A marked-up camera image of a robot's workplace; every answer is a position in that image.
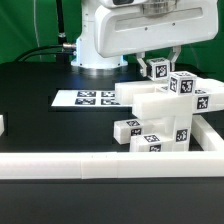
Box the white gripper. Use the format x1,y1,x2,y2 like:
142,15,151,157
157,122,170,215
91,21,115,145
94,0,218,77

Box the white tagged nut cube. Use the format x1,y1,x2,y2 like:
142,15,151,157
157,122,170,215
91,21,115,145
168,71,197,95

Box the white chair backrest part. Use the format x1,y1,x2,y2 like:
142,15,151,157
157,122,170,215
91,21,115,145
115,78,224,120

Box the white small chair post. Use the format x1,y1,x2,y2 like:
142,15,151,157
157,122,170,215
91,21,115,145
113,119,143,144

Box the white chair seat part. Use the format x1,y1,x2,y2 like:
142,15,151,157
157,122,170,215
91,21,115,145
154,115,192,152

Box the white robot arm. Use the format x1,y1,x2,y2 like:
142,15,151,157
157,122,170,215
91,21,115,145
72,0,218,71

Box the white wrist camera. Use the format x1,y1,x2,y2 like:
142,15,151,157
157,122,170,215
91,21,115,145
99,0,147,8

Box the black cables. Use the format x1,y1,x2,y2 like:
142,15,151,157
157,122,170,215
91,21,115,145
13,0,78,63

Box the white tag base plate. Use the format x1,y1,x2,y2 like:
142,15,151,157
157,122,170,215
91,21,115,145
51,90,128,107

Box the white U-shaped fence frame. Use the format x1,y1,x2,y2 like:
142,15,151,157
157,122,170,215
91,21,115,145
0,114,224,180

